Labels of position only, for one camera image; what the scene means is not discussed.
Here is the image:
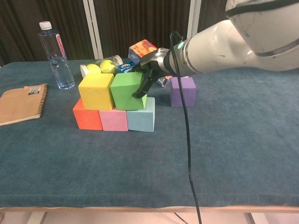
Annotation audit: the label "brown spiral notebook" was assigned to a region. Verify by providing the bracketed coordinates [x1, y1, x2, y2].
[0, 84, 49, 127]

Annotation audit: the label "white metal frame post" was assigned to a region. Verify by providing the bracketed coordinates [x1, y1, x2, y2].
[185, 0, 203, 57]
[83, 0, 103, 60]

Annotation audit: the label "orange cracker box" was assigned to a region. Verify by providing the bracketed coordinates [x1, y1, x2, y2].
[128, 39, 183, 88]

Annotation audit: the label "green foam cube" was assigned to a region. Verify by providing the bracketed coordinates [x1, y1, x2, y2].
[110, 71, 148, 111]

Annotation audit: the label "yellow foam cube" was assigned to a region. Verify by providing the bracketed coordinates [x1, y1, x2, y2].
[78, 73, 115, 111]

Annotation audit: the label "clear tennis ball tube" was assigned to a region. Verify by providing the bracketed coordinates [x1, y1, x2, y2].
[80, 55, 124, 79]

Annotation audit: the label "black right hand cable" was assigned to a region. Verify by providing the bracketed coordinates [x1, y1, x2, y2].
[170, 31, 203, 224]

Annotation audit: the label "purple foam cube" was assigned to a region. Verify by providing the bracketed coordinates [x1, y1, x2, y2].
[170, 77, 197, 108]

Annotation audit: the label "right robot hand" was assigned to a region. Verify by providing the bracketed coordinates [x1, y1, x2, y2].
[131, 48, 173, 98]

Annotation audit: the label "dark blue tablecloth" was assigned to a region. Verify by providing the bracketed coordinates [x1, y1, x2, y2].
[0, 55, 299, 208]

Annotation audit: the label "yellow-green tennis ball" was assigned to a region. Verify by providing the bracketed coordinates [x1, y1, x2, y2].
[100, 59, 117, 74]
[86, 64, 103, 75]

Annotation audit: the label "orange foam cube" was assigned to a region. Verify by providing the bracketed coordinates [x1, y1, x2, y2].
[72, 98, 103, 131]

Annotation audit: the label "blue Oreo box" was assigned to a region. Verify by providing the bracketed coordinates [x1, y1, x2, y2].
[116, 61, 141, 75]

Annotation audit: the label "light blue foam cube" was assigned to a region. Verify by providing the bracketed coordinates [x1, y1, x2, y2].
[126, 97, 156, 133]

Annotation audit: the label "clear plastic water bottle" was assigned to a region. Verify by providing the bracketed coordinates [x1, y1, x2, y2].
[38, 21, 76, 91]

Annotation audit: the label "pink foam cube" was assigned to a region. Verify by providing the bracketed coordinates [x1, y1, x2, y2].
[99, 108, 128, 132]

